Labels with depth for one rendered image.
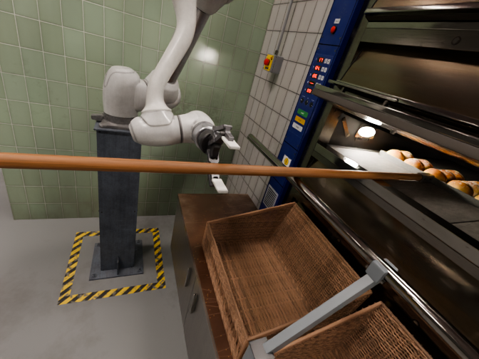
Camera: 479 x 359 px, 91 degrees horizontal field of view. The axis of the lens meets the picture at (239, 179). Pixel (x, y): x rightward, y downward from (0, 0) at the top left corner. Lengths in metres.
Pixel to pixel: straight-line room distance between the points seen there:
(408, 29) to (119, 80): 1.15
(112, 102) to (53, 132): 0.77
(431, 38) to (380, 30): 0.21
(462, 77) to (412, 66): 0.16
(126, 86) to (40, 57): 0.70
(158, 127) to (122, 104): 0.46
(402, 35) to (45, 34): 1.71
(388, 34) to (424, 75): 0.23
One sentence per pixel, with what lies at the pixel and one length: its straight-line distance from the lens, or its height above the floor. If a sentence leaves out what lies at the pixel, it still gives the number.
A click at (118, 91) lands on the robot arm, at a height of 1.18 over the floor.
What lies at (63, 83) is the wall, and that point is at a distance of 1.87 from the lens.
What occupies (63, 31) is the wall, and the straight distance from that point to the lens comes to 1.82.
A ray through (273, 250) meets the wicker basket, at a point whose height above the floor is 0.59.
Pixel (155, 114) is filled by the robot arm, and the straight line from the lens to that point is 0.86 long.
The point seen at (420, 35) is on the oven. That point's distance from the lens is 1.08.
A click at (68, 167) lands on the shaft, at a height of 1.19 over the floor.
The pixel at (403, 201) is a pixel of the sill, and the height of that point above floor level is 1.17.
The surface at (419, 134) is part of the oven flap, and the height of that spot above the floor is 1.40.
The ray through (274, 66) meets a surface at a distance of 1.64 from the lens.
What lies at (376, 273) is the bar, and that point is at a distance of 0.58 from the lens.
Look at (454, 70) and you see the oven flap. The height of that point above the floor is 1.58.
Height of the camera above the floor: 1.47
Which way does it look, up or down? 27 degrees down
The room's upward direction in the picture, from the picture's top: 16 degrees clockwise
